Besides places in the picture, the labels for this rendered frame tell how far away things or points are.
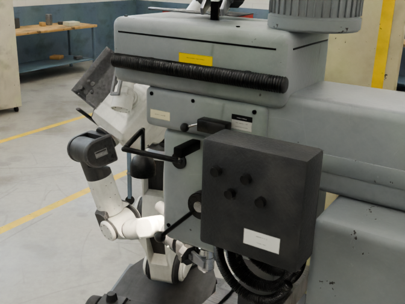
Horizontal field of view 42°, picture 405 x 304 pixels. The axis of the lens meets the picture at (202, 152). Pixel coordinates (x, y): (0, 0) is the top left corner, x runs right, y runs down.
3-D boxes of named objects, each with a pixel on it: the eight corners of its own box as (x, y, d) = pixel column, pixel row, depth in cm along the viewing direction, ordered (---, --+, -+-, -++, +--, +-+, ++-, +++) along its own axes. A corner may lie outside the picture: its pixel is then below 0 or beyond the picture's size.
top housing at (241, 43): (111, 81, 133) (108, 14, 128) (170, 66, 155) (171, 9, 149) (283, 111, 110) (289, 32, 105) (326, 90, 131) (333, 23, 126)
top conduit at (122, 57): (109, 67, 128) (109, 53, 126) (121, 65, 131) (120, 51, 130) (281, 95, 105) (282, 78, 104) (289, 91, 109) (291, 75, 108)
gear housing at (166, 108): (143, 125, 133) (143, 85, 129) (195, 105, 152) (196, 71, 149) (263, 151, 116) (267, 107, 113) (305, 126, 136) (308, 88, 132)
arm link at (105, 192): (97, 236, 190) (77, 182, 182) (125, 218, 198) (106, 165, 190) (116, 243, 182) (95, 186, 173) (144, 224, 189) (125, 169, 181)
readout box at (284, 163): (194, 244, 100) (197, 139, 93) (219, 226, 107) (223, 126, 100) (293, 278, 90) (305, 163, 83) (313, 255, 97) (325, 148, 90)
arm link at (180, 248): (182, 244, 147) (159, 227, 156) (181, 274, 150) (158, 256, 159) (217, 233, 154) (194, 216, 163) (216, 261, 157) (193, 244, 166)
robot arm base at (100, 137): (79, 171, 187) (60, 146, 182) (105, 146, 192) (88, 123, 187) (99, 178, 176) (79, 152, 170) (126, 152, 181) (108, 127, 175)
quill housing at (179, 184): (158, 239, 143) (158, 125, 133) (199, 211, 160) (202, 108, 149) (219, 260, 134) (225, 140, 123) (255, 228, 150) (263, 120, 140)
